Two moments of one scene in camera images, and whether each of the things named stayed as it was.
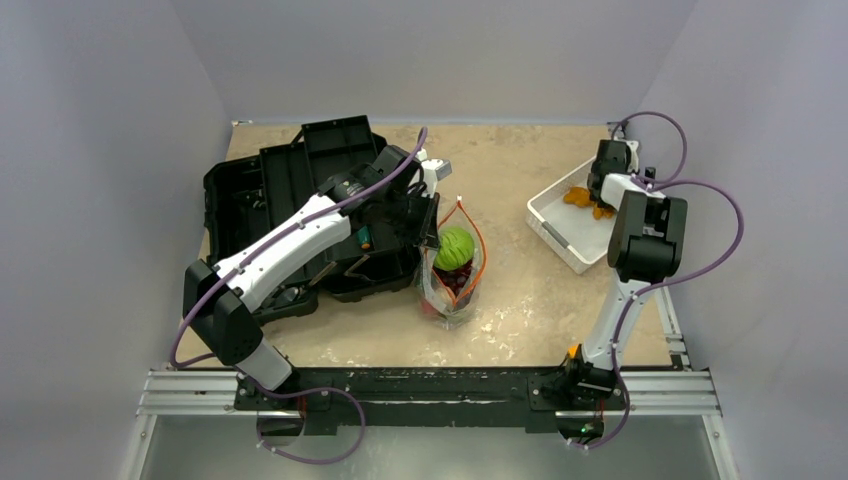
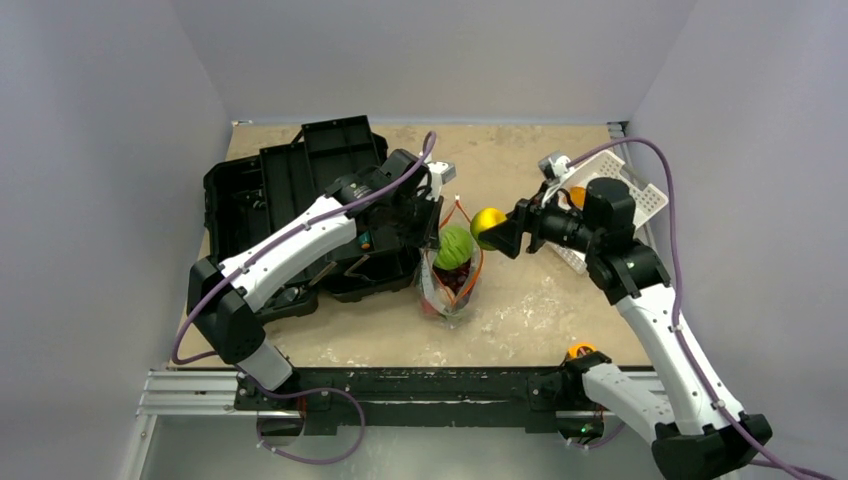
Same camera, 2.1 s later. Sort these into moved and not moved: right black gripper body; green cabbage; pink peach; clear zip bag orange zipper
Moved: right black gripper body
Not moved: pink peach; green cabbage; clear zip bag orange zipper
